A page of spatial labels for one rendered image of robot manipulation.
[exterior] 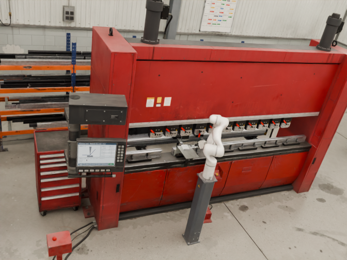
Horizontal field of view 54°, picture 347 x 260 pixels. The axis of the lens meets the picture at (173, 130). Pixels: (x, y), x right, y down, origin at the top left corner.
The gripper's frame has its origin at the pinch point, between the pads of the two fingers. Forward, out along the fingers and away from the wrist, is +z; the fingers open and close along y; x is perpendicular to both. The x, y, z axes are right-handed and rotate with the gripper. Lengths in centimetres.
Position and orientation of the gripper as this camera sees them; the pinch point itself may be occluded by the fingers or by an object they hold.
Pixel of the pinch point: (195, 144)
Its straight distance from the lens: 444.2
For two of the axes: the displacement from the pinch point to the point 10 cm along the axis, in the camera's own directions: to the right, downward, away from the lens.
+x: -5.9, 3.1, -7.4
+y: -2.6, -9.5, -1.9
